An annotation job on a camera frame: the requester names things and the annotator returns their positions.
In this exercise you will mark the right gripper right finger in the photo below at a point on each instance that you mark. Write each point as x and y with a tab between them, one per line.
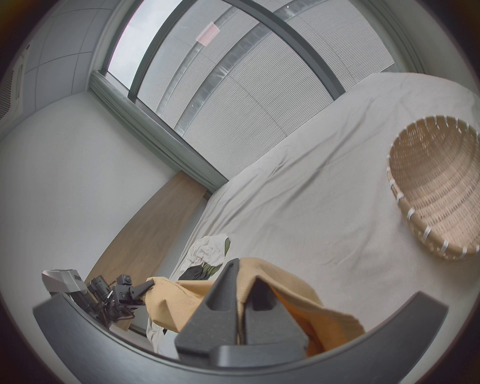
270	326

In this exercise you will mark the white garment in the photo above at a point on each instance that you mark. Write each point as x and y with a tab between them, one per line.
206	247

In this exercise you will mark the black garment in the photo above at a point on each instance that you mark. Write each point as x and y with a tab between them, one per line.
195	273

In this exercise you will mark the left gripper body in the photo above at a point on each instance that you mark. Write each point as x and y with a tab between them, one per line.
122	294

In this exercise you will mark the window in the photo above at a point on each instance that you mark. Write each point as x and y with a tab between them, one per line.
243	93

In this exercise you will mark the tan shorts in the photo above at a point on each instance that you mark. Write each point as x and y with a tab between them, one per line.
292	296

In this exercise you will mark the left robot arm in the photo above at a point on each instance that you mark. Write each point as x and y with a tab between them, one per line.
99	287

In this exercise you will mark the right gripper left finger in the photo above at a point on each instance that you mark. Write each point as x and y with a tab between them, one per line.
217	315

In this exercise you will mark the green garment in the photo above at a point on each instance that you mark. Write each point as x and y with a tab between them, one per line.
225	249

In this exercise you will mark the white ceiling air vent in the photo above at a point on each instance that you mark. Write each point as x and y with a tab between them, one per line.
11	93

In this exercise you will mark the round woven basket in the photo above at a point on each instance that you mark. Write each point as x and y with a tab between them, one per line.
442	195

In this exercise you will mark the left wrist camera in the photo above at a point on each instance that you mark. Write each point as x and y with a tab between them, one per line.
124	280

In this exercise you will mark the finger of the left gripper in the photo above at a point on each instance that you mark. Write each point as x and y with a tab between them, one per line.
141	289

